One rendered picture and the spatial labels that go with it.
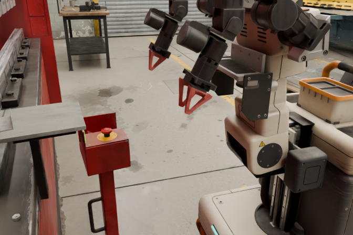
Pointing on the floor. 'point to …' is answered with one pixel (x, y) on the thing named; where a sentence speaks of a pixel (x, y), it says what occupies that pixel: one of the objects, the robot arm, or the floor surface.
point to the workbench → (75, 47)
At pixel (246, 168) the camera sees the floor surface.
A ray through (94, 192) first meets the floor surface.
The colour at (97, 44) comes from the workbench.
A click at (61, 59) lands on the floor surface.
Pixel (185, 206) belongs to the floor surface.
